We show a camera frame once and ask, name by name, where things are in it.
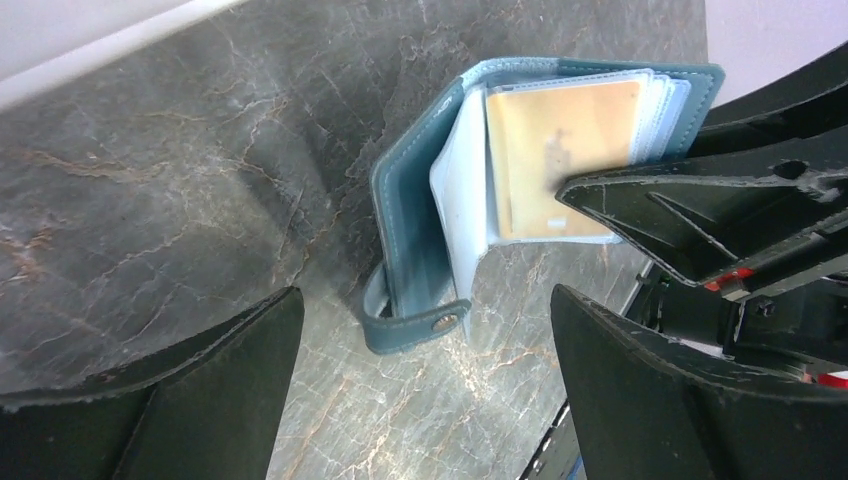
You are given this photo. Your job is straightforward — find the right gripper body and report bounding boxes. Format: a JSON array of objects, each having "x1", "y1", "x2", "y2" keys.
[{"x1": 626, "y1": 231, "x2": 847, "y2": 388}]

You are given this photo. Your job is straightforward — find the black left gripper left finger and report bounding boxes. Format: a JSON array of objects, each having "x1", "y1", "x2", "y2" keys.
[{"x1": 1, "y1": 287, "x2": 305, "y2": 479}]

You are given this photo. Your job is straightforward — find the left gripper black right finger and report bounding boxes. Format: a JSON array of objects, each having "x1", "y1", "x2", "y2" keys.
[{"x1": 550, "y1": 285, "x2": 847, "y2": 479}]

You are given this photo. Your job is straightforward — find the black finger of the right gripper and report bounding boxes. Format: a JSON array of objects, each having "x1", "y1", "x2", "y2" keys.
[
  {"x1": 557, "y1": 127, "x2": 847, "y2": 289},
  {"x1": 687, "y1": 43, "x2": 847, "y2": 158}
]

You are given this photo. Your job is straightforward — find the blue card holder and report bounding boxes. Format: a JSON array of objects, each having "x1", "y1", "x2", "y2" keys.
[{"x1": 359, "y1": 57, "x2": 725, "y2": 355}]

